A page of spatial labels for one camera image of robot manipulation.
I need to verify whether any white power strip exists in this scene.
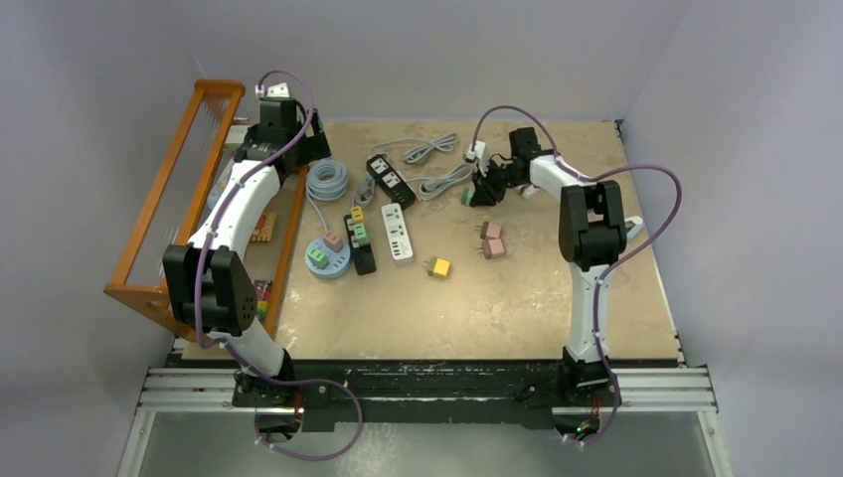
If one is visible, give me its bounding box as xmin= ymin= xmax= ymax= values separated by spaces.
xmin=381 ymin=203 xmax=414 ymax=264

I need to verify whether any coiled blue hub cable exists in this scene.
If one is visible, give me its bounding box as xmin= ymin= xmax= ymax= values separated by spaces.
xmin=305 ymin=159 xmax=350 ymax=235

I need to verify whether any yellow charger plug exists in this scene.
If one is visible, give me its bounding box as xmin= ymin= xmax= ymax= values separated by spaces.
xmin=424 ymin=256 xmax=451 ymax=279

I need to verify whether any colourful marker pack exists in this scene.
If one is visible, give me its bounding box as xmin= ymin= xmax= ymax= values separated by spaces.
xmin=253 ymin=280 xmax=273 ymax=324

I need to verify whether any grey power strip cable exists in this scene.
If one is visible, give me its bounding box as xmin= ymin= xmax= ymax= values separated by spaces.
xmin=366 ymin=132 xmax=459 ymax=166

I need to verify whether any white clip object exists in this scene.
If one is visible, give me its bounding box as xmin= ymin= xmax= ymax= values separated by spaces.
xmin=519 ymin=184 xmax=541 ymax=200

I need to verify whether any blue packaged item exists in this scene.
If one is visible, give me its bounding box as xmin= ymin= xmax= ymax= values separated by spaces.
xmin=206 ymin=160 xmax=234 ymax=211

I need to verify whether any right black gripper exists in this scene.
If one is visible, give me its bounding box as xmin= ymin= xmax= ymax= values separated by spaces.
xmin=472 ymin=158 xmax=528 ymax=207

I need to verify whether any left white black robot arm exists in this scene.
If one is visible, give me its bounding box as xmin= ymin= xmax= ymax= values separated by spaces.
xmin=162 ymin=98 xmax=331 ymax=406

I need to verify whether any round blue power hub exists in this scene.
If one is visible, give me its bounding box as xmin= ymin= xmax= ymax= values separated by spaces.
xmin=305 ymin=231 xmax=351 ymax=280

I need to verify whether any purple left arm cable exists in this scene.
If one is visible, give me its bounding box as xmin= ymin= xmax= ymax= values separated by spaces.
xmin=194 ymin=70 xmax=366 ymax=463

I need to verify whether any orange patterned card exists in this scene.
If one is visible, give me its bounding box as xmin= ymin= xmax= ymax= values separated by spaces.
xmin=250 ymin=213 xmax=276 ymax=242

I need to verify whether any green charger plug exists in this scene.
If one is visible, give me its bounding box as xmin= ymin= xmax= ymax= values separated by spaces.
xmin=460 ymin=189 xmax=474 ymax=207

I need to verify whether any white pink box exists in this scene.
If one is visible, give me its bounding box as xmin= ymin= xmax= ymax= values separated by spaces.
xmin=225 ymin=124 xmax=250 ymax=151

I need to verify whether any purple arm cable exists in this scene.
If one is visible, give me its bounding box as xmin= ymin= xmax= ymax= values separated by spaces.
xmin=464 ymin=104 xmax=684 ymax=449
xmin=194 ymin=70 xmax=366 ymax=463

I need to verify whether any long black power strip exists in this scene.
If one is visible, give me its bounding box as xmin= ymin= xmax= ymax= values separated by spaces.
xmin=344 ymin=214 xmax=377 ymax=275

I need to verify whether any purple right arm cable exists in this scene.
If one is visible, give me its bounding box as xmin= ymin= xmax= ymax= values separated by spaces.
xmin=464 ymin=104 xmax=684 ymax=449

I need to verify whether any pink charger plug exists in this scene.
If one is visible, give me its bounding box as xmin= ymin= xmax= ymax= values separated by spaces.
xmin=479 ymin=238 xmax=506 ymax=260
xmin=477 ymin=221 xmax=502 ymax=239

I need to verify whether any white blue clip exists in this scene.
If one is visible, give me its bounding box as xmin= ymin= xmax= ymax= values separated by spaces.
xmin=624 ymin=216 xmax=643 ymax=239

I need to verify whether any short black power strip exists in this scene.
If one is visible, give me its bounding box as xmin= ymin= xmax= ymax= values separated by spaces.
xmin=366 ymin=154 xmax=418 ymax=210

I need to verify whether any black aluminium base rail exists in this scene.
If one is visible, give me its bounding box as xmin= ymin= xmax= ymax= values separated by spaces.
xmin=139 ymin=360 xmax=718 ymax=437

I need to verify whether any orange wooden shelf rack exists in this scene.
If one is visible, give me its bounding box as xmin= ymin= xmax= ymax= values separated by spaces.
xmin=103 ymin=79 xmax=311 ymax=346

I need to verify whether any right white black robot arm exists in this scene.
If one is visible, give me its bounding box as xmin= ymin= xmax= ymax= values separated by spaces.
xmin=463 ymin=127 xmax=627 ymax=404

